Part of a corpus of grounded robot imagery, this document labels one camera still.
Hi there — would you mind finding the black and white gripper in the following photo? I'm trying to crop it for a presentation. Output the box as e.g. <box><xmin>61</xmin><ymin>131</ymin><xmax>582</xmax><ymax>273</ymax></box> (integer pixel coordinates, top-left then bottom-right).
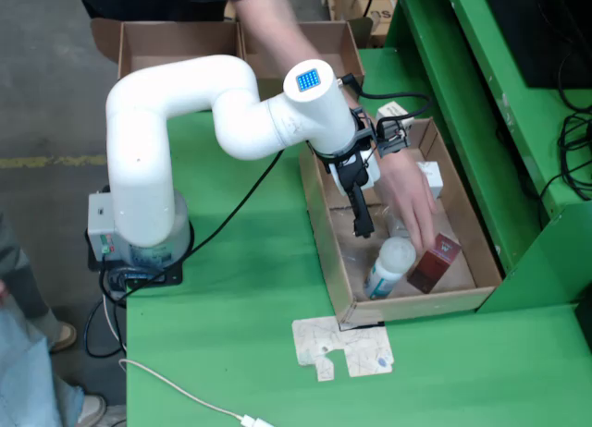
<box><xmin>323</xmin><ymin>144</ymin><xmax>383</xmax><ymax>238</ymax></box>

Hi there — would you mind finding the white plastic bottle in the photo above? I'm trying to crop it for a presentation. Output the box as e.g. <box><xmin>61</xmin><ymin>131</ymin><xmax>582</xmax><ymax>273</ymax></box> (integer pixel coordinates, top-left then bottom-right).
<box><xmin>364</xmin><ymin>236</ymin><xmax>417</xmax><ymax>301</ymax></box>

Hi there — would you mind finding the red brown product box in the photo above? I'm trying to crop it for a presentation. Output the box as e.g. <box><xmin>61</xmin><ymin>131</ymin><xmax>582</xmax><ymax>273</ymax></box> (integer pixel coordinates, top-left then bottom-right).
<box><xmin>406</xmin><ymin>232</ymin><xmax>463</xmax><ymax>294</ymax></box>

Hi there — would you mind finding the bare person forearm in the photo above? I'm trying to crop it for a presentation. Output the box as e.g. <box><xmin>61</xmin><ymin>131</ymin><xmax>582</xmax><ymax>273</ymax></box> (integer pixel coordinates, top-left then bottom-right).
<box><xmin>226</xmin><ymin>0</ymin><xmax>376</xmax><ymax>128</ymax></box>

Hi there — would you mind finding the grey robot base box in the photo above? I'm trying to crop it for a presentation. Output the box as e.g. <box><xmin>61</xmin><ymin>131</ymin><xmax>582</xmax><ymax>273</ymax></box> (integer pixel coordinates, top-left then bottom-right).
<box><xmin>86</xmin><ymin>185</ymin><xmax>195</xmax><ymax>289</ymax></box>

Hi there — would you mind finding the shallow cardboard tray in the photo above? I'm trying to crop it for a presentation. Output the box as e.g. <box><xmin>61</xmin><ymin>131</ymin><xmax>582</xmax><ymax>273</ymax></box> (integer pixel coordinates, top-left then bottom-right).
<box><xmin>299</xmin><ymin>116</ymin><xmax>504</xmax><ymax>325</ymax></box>

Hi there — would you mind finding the open brown cardboard box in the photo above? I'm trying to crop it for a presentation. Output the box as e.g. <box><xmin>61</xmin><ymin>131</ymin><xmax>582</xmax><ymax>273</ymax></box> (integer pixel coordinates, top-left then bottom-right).
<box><xmin>240</xmin><ymin>20</ymin><xmax>366</xmax><ymax>103</ymax></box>
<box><xmin>90</xmin><ymin>18</ymin><xmax>245</xmax><ymax>82</ymax></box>

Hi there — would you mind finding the bare person hand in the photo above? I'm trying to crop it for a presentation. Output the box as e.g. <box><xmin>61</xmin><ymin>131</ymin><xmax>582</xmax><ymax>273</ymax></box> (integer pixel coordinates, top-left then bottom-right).
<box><xmin>375</xmin><ymin>152</ymin><xmax>438</xmax><ymax>252</ymax></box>

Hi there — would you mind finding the tall plain white carton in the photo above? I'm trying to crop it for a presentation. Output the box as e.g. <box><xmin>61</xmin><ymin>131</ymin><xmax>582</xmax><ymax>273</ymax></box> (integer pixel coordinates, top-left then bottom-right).
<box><xmin>414</xmin><ymin>161</ymin><xmax>444</xmax><ymax>200</ymax></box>

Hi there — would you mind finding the white cow print carton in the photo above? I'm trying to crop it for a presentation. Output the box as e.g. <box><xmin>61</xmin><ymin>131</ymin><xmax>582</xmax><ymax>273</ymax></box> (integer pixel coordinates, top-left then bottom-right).
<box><xmin>375</xmin><ymin>101</ymin><xmax>414</xmax><ymax>124</ymax></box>

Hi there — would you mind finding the green metal shelf rack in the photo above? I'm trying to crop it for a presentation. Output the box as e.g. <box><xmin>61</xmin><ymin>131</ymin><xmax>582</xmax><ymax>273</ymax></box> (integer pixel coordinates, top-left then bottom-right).
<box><xmin>383</xmin><ymin>0</ymin><xmax>592</xmax><ymax>315</ymax></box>

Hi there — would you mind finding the brown printed storage carton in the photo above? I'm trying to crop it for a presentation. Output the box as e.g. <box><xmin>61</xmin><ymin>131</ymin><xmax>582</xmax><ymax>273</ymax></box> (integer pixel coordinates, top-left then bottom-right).
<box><xmin>321</xmin><ymin>0</ymin><xmax>403</xmax><ymax>49</ymax></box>

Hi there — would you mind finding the black monitor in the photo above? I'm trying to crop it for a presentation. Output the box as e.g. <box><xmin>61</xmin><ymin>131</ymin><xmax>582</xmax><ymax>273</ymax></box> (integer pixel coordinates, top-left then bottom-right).
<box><xmin>480</xmin><ymin>0</ymin><xmax>592</xmax><ymax>90</ymax></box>

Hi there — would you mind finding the person in blue jeans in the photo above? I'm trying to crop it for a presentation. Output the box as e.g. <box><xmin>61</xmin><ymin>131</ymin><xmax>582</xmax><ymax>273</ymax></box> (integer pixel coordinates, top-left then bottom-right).
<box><xmin>0</xmin><ymin>209</ymin><xmax>107</xmax><ymax>427</ymax></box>

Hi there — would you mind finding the short black wrist cable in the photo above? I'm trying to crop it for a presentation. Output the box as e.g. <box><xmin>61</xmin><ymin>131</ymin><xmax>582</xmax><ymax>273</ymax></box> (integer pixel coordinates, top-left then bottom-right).
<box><xmin>339</xmin><ymin>74</ymin><xmax>434</xmax><ymax>123</ymax></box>

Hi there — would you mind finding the black cable bundle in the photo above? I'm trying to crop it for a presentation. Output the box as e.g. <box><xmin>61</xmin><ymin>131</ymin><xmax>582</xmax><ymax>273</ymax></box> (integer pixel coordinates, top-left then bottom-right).
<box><xmin>538</xmin><ymin>47</ymin><xmax>592</xmax><ymax>211</ymax></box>

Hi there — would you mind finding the white charger cable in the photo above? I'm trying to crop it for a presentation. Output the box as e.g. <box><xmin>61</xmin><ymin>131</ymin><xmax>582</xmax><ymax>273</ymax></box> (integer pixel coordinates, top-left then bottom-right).
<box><xmin>118</xmin><ymin>358</ymin><xmax>278</xmax><ymax>427</ymax></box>

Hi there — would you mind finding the black floor cable loop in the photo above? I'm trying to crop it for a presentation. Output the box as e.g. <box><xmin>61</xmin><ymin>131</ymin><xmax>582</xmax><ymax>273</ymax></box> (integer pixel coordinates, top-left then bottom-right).
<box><xmin>82</xmin><ymin>297</ymin><xmax>127</xmax><ymax>360</ymax></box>

